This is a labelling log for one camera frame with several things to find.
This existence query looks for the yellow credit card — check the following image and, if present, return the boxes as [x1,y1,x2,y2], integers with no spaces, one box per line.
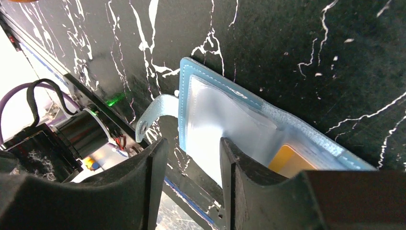
[268,145,316,178]

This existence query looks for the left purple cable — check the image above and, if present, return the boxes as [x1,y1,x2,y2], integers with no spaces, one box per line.
[0,82,80,147]

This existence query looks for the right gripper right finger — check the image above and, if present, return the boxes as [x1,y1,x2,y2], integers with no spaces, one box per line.
[220,138,406,230]

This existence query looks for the blue card holder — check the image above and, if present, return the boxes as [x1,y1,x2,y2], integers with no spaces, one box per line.
[135,57,374,184]

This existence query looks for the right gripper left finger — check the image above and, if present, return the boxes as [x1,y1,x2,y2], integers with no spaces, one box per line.
[0,138,169,230]

